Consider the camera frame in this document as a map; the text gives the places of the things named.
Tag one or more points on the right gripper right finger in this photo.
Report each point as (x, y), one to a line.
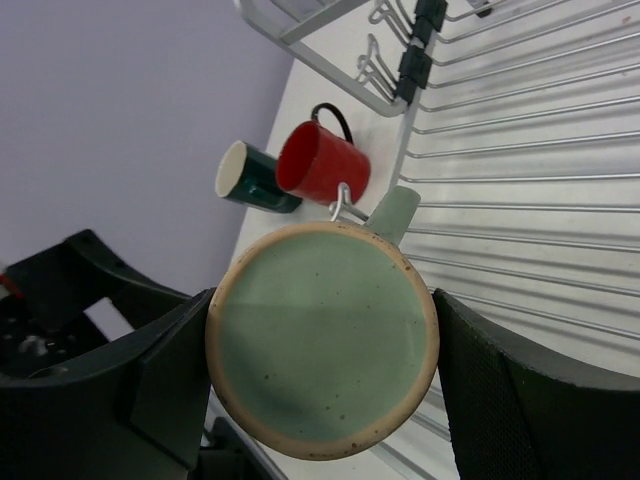
(519, 410)

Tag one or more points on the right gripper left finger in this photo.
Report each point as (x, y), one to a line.
(132, 409)

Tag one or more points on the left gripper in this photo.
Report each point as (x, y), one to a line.
(45, 303)

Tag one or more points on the sage green mug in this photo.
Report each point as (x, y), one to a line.
(322, 338)

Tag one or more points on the dark green mug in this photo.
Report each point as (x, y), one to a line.
(247, 176)

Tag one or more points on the red mug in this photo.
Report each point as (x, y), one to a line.
(314, 161)

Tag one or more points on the silver wire dish rack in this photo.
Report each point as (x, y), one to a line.
(517, 123)

